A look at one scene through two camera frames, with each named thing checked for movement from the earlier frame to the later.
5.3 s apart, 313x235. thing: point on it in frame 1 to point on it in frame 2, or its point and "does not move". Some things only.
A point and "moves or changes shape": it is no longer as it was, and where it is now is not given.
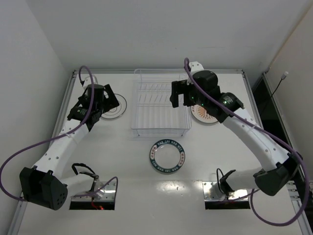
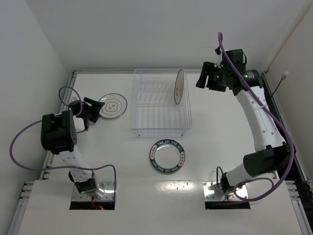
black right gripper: x=177 y=91 to x=211 y=77
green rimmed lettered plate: x=167 y=155 does not move
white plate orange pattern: x=201 y=113 moves or changes shape
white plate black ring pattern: x=118 y=110 does not move
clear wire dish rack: x=153 y=114 does not move
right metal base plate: x=236 y=195 does not move
